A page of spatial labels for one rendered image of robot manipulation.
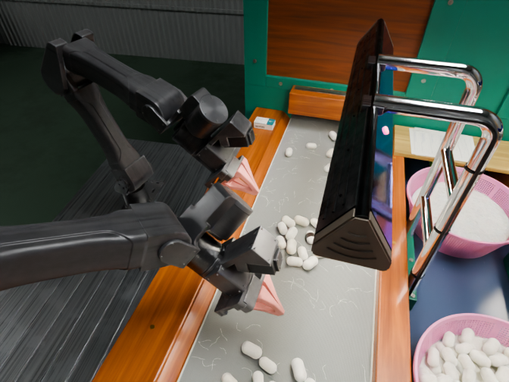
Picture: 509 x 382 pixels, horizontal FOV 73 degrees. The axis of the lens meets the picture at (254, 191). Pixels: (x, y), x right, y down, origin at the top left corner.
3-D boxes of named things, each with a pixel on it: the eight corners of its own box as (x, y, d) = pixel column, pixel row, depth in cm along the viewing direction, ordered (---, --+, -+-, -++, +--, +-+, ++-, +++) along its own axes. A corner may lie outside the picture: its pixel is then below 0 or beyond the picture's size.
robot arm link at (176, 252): (232, 188, 56) (185, 154, 47) (263, 220, 51) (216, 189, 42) (185, 240, 57) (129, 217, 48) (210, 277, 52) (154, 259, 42)
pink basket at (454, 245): (456, 287, 76) (475, 261, 69) (375, 209, 94) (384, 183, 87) (534, 245, 84) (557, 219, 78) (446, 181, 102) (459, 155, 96)
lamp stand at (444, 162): (320, 287, 76) (362, 101, 46) (331, 223, 90) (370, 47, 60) (410, 311, 72) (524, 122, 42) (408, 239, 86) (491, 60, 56)
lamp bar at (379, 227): (310, 256, 37) (318, 208, 32) (356, 49, 81) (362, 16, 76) (387, 274, 35) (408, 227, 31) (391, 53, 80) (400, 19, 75)
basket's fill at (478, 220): (407, 248, 83) (413, 232, 79) (404, 188, 99) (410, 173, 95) (510, 270, 78) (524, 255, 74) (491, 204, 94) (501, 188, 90)
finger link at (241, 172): (273, 172, 74) (241, 142, 71) (264, 193, 69) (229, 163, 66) (254, 186, 78) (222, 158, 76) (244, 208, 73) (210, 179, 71)
